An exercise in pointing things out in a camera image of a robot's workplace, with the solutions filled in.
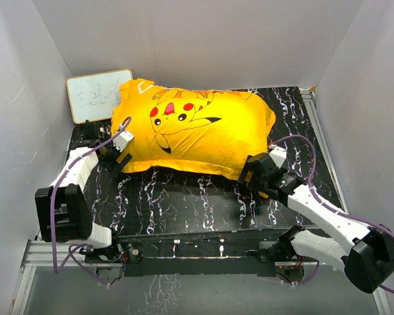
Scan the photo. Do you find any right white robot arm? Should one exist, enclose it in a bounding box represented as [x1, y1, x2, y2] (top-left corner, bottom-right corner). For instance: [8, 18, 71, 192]
[238, 152, 394, 293]

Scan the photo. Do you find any yellow Pikachu pillowcase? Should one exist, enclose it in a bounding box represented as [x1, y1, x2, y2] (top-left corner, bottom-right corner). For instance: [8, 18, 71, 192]
[111, 79, 276, 180]

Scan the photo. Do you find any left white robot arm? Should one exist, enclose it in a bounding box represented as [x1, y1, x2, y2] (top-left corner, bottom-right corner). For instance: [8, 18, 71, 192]
[35, 147, 123, 263]

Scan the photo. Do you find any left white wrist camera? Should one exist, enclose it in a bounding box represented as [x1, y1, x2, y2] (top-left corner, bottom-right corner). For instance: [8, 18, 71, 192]
[112, 131, 134, 152]

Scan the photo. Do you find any small whiteboard wooden frame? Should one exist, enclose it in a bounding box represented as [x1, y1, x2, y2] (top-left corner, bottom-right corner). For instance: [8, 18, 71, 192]
[66, 69, 133, 125]

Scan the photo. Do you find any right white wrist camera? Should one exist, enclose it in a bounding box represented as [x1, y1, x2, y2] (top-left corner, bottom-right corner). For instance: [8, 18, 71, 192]
[268, 144, 287, 168]

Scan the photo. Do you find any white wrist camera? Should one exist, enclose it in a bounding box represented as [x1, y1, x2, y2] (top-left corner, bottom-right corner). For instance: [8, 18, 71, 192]
[268, 144, 287, 168]
[112, 131, 134, 152]

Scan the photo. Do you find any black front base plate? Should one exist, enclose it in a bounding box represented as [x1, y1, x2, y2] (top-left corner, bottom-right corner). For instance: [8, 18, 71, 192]
[82, 228, 309, 277]

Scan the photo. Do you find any aluminium frame rail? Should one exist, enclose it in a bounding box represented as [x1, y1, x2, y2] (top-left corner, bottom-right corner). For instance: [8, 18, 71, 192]
[10, 240, 121, 314]

